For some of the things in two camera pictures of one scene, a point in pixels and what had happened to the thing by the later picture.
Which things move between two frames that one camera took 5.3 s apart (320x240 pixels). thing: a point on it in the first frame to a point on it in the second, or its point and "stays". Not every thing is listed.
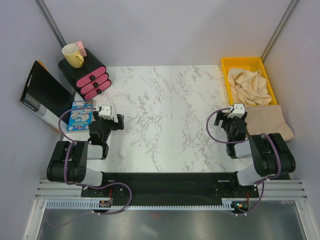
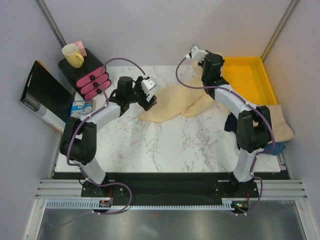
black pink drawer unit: [89, 79] stays
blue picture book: [81, 115] stays
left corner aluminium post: [52, 25] stays
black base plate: [170, 188] stays
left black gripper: [119, 118] to [152, 102]
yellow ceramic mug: [69, 51] stays
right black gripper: [220, 116] to [221, 60]
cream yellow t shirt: [248, 87] to [174, 99]
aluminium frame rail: [286, 189] stays
